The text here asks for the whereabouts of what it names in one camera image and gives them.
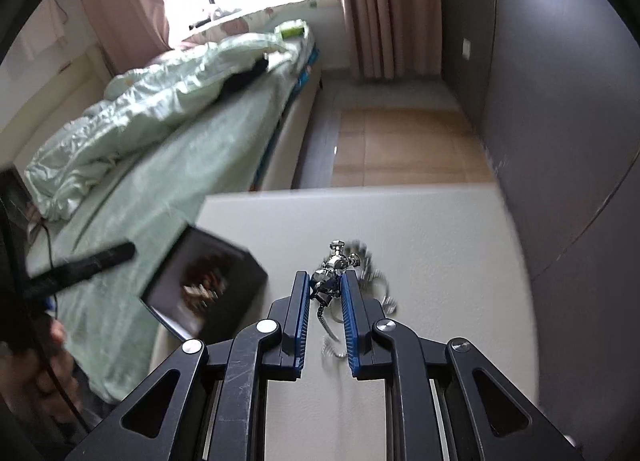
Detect silver charm chain bracelet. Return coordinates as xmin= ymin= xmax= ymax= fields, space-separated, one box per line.
xmin=309 ymin=238 xmax=399 ymax=359

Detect cardboard floor sheets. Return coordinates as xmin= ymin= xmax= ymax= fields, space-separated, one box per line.
xmin=332 ymin=108 xmax=495 ymax=188

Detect black jewelry box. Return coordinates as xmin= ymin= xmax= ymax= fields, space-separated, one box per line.
xmin=141 ymin=225 xmax=268 ymax=344

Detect beige padded headboard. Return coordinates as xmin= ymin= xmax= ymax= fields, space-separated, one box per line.
xmin=1 ymin=45 xmax=113 ymax=172

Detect beige hanging towel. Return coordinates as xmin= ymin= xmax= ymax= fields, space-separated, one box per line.
xmin=17 ymin=0 xmax=68 ymax=61

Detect pink curtain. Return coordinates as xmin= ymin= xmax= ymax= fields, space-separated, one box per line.
xmin=341 ymin=0 xmax=442 ymax=80
xmin=81 ymin=0 xmax=169 ymax=74

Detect right pink curtain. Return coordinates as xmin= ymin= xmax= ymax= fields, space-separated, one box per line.
xmin=341 ymin=0 xmax=442 ymax=80

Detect black garment on bed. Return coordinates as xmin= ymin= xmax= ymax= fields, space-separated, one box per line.
xmin=221 ymin=56 xmax=269 ymax=95

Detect green tissue box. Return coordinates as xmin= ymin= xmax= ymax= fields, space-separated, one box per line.
xmin=274 ymin=19 xmax=307 ymax=39

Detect light green duvet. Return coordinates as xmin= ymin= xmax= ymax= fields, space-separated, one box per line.
xmin=24 ymin=33 xmax=310 ymax=221

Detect pile of mixed jewelry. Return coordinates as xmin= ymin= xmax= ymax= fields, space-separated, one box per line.
xmin=180 ymin=255 xmax=229 ymax=321

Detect left pink curtain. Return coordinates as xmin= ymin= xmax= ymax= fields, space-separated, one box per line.
xmin=81 ymin=0 xmax=169 ymax=74

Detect bed with green sheet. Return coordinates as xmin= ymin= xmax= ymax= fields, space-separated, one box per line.
xmin=27 ymin=25 xmax=318 ymax=403

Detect person's left hand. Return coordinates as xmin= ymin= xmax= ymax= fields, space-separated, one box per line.
xmin=1 ymin=320 xmax=81 ymax=423

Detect white wall socket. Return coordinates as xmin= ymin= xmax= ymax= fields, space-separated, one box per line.
xmin=461 ymin=38 xmax=471 ymax=61

